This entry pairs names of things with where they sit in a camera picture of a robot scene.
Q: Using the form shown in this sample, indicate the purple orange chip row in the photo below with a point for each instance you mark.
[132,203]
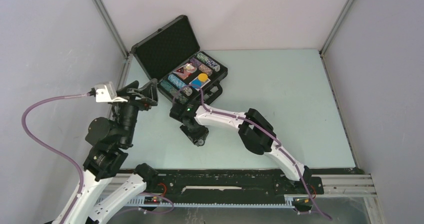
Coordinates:
[202,67]

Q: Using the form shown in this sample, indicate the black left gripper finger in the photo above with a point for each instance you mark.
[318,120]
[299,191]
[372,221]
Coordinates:
[149,92]
[125,90]

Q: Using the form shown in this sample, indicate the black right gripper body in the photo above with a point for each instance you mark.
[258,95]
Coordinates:
[195,132]

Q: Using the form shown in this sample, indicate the black poker set case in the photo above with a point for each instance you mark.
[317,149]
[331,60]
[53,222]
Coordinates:
[171,47]

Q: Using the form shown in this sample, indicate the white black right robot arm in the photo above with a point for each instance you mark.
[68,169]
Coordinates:
[255,132]

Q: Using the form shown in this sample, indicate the yellow round button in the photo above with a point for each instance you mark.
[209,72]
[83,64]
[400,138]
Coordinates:
[203,77]

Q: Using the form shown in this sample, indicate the blue round button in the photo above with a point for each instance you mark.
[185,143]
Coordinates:
[196,84]

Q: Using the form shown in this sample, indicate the green blue chip row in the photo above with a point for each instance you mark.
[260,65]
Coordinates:
[208,61]

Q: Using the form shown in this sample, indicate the light blue grey chip row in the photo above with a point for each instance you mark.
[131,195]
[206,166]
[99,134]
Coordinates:
[180,84]

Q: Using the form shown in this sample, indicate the clear round dealer button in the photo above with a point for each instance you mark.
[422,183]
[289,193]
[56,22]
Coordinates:
[190,67]

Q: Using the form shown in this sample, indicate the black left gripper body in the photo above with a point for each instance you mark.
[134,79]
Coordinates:
[134,105]

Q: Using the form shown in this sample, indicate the red playing card deck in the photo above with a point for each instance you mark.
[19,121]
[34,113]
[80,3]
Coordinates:
[186,72]

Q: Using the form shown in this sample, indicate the blue playing card deck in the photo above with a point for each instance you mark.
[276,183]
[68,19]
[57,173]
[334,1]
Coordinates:
[204,83]

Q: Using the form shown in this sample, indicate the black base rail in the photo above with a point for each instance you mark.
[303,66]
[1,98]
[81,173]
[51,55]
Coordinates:
[230,187]

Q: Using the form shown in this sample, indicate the all in triangle token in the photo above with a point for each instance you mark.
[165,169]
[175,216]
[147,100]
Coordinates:
[181,72]

